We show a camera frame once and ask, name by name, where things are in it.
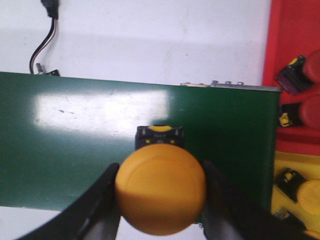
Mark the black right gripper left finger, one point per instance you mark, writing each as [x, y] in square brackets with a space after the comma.
[92, 216]

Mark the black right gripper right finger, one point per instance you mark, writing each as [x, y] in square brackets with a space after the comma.
[229, 214]

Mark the yellow mushroom push button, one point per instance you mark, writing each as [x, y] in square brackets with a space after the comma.
[160, 188]
[299, 195]

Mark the red mushroom push button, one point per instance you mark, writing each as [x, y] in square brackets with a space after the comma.
[300, 74]
[304, 113]

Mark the green conveyor belt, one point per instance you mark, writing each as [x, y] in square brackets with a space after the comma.
[58, 134]

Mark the yellow plastic tray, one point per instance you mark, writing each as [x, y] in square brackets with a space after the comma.
[309, 167]

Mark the red plastic tray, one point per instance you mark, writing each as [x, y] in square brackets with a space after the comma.
[294, 30]

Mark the black conveyor sensor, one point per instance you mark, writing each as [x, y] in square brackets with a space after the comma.
[52, 8]

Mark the aluminium conveyor front rail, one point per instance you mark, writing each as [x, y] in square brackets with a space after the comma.
[229, 85]

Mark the sensor cable black white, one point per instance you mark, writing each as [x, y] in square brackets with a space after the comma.
[49, 37]

